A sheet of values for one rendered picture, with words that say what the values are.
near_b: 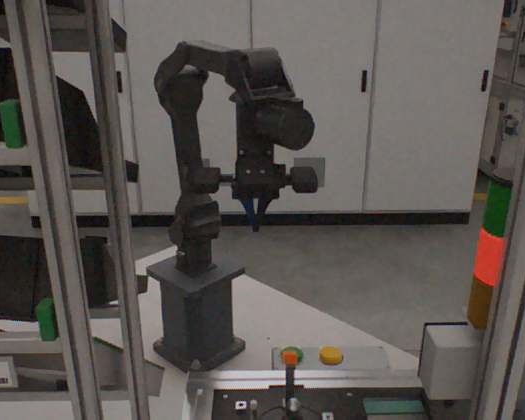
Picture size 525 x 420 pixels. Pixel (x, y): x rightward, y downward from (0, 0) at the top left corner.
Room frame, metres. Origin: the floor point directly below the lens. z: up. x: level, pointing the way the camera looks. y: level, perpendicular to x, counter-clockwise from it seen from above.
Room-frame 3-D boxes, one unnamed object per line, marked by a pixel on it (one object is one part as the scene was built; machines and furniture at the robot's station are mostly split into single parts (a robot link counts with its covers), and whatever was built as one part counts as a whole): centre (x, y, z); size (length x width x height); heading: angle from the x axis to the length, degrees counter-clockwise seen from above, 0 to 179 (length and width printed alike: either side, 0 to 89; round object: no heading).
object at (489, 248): (0.46, -0.24, 1.33); 0.05 x 0.05 x 0.05
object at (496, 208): (0.46, -0.24, 1.38); 0.05 x 0.05 x 0.05
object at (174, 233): (0.95, 0.13, 1.15); 0.09 x 0.07 x 0.06; 125
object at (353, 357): (0.80, -0.13, 0.93); 0.21 x 0.07 x 0.06; 91
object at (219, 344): (0.96, 0.13, 0.96); 0.15 x 0.15 x 0.20; 46
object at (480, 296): (0.46, -0.24, 1.28); 0.05 x 0.05 x 0.05
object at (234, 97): (0.78, 0.01, 1.41); 0.09 x 0.06 x 0.07; 35
